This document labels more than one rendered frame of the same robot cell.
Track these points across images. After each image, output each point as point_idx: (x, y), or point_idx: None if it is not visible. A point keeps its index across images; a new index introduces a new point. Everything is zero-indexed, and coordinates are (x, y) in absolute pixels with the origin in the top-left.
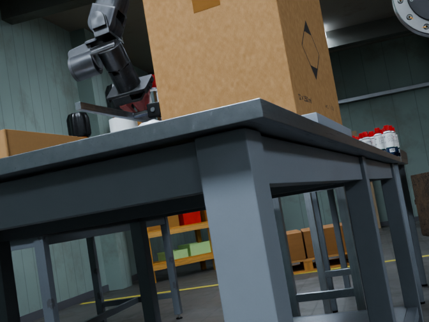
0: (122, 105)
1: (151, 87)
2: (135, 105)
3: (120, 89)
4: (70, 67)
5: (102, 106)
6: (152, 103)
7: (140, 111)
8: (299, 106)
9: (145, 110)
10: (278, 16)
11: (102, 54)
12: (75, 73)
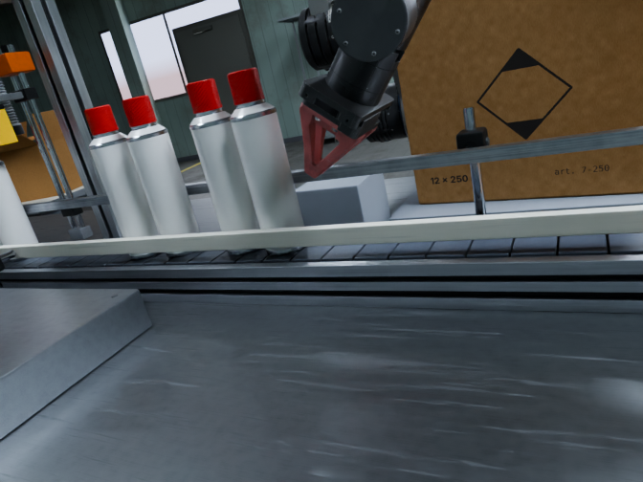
0: (362, 137)
1: (263, 98)
2: (367, 135)
3: (377, 98)
4: (408, 12)
5: (601, 131)
6: (484, 130)
7: (470, 145)
8: None
9: (472, 143)
10: None
11: (426, 1)
12: (406, 34)
